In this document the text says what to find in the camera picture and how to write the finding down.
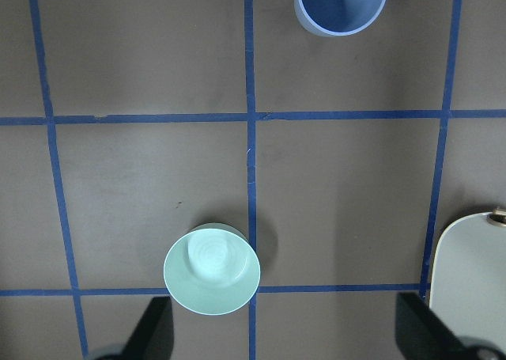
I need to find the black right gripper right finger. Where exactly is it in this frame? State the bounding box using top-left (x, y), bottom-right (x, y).
top-left (395, 292), bottom-right (505, 359)

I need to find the blue plastic cup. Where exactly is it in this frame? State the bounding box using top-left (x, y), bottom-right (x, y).
top-left (293, 0), bottom-right (387, 37)

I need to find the mint green bowl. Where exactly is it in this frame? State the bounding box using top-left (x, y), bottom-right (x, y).
top-left (163, 223), bottom-right (261, 316)

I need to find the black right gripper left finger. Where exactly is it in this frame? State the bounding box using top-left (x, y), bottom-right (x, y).
top-left (87, 297), bottom-right (173, 359)

